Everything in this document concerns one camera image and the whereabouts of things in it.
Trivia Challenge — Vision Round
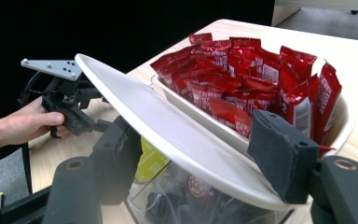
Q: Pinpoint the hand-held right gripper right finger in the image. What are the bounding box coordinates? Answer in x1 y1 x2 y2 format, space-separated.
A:
247 109 358 224

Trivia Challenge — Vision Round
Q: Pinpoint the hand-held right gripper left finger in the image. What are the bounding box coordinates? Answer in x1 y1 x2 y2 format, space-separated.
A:
41 115 144 224

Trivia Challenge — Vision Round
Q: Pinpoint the clear plastic box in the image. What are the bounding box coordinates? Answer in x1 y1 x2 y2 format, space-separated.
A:
124 160 296 224

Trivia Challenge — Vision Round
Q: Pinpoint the white box lid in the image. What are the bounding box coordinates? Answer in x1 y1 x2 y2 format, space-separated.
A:
74 53 312 212

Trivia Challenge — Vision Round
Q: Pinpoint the yellow-green packet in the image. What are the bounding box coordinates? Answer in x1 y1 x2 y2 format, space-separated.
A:
134 136 171 183

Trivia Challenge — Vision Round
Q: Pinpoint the pile of dark packets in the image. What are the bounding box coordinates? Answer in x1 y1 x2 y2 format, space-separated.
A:
145 174 264 224

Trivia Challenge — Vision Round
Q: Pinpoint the white tray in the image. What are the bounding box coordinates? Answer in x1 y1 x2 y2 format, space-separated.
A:
151 74 356 161

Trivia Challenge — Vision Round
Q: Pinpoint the pile of red packets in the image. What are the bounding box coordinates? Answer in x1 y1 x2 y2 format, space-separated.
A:
149 32 343 147

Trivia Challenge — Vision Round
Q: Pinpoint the left hand-held gripper black cable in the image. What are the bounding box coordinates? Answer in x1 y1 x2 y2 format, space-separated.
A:
17 71 45 107

